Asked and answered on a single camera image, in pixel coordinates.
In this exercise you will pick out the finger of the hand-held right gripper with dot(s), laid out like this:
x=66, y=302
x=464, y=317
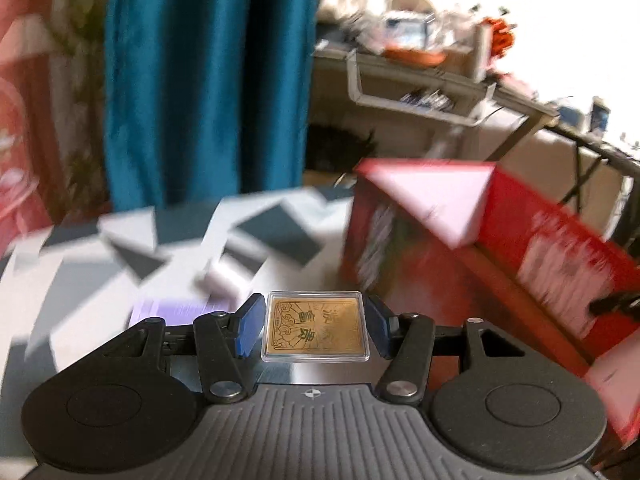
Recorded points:
x=615, y=304

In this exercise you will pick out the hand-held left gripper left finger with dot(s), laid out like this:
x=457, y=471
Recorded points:
x=252, y=325

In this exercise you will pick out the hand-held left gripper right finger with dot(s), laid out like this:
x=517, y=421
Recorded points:
x=377, y=327

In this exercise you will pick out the gold card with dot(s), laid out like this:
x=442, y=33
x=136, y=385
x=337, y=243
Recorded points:
x=315, y=327

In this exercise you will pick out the red cardboard box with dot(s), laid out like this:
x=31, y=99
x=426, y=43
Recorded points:
x=500, y=260

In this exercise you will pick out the purple paper slip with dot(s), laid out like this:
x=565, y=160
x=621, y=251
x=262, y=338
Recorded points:
x=170, y=310

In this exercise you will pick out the geometric patterned tablecloth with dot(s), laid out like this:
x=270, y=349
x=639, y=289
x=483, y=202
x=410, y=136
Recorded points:
x=125, y=260

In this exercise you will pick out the black bag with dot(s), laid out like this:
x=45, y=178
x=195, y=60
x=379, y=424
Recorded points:
x=340, y=150

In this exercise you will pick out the grey desk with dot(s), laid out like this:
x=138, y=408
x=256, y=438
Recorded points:
x=505, y=105

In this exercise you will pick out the teal curtain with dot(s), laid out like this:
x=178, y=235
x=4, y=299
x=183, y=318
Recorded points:
x=210, y=80

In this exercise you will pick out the orange plate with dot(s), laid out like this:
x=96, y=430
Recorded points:
x=415, y=55

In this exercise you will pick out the orange artificial flowers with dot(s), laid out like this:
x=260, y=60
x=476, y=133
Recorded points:
x=500, y=35

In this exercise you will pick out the wall poster with red chair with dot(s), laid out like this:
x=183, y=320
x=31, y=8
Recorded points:
x=45, y=110

